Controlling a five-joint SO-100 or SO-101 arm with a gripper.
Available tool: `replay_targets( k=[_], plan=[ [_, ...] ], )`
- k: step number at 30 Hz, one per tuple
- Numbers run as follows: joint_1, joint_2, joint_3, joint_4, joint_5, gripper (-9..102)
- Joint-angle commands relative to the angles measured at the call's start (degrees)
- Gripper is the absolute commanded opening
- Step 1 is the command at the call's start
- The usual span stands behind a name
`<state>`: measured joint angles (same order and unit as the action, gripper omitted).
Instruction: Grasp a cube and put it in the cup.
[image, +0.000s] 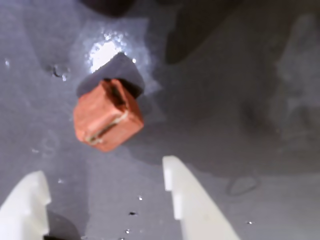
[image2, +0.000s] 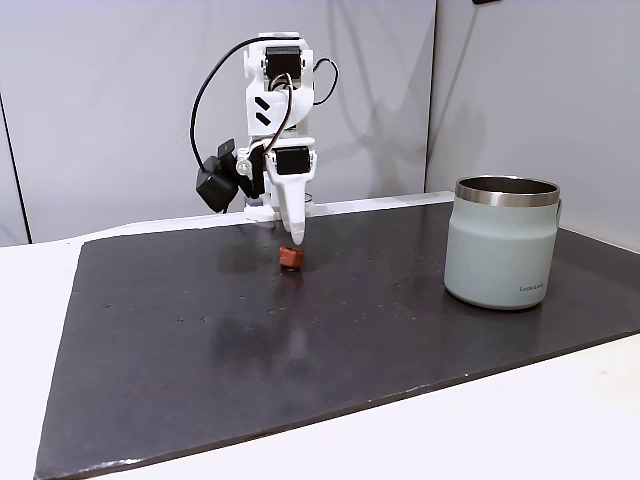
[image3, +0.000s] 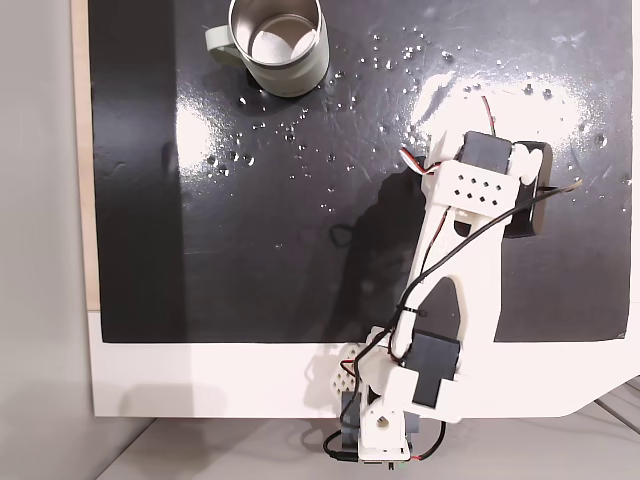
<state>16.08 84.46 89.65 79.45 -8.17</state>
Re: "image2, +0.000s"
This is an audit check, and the black webcam cable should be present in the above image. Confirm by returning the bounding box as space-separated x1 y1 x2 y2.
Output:
188 38 262 174

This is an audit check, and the red-brown cube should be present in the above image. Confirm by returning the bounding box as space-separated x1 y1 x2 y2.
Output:
279 245 305 273

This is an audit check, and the black webcam with clip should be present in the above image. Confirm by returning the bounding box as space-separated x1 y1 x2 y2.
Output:
194 138 267 215

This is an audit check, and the pale green steel cup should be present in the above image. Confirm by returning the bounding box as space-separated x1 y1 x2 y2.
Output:
443 174 564 312

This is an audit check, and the black table mat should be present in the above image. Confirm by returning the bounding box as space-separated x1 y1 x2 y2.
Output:
33 200 640 480

